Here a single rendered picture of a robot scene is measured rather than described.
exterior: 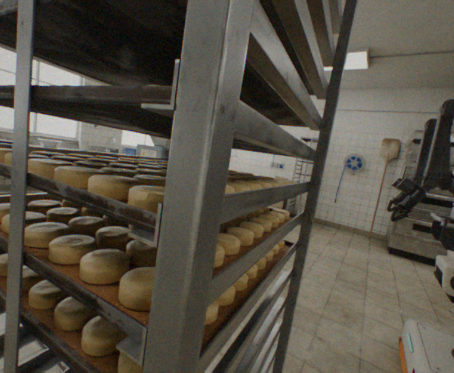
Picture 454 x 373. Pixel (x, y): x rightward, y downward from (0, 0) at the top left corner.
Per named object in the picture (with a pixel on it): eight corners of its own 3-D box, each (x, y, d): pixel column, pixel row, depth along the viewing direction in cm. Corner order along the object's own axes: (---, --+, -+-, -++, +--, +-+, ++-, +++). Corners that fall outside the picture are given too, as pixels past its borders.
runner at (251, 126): (305, 160, 73) (307, 150, 72) (314, 161, 72) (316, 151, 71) (140, 107, 16) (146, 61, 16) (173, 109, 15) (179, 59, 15)
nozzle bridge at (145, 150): (132, 177, 235) (136, 143, 231) (181, 177, 298) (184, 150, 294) (157, 184, 220) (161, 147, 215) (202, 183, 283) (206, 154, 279)
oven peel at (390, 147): (360, 237, 483) (383, 137, 481) (360, 237, 487) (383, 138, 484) (377, 241, 468) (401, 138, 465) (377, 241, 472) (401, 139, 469)
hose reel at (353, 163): (355, 206, 514) (367, 155, 500) (355, 207, 499) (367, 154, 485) (334, 202, 535) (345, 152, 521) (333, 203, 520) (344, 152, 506)
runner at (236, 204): (299, 189, 74) (301, 180, 74) (309, 191, 73) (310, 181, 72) (127, 235, 17) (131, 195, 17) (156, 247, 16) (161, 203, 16)
